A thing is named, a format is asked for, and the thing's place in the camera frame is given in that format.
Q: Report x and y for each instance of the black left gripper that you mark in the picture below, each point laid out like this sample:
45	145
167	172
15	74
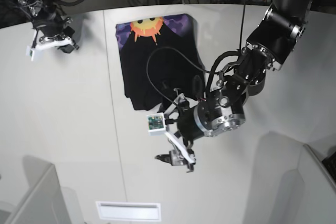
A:
192	125

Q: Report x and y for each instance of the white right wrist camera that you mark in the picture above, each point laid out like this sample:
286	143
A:
36	48

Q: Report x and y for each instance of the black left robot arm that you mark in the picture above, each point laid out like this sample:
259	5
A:
232	79

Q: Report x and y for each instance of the black keyboard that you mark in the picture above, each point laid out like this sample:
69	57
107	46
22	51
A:
330	165

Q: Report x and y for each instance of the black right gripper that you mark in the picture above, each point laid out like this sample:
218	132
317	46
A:
55	29

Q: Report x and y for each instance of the white partition panel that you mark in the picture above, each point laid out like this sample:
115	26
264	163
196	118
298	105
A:
45	201
306	194

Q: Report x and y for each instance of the white partition panel left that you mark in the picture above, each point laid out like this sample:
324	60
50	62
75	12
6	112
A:
45	201

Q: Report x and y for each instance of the white partition panel right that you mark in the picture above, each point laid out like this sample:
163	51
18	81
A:
306	194

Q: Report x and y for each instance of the white table cable grommet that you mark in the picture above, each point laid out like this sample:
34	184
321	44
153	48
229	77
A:
129	211

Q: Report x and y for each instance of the black T-shirt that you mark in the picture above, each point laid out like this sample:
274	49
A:
156	49

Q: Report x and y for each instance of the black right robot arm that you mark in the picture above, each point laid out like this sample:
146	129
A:
44	9

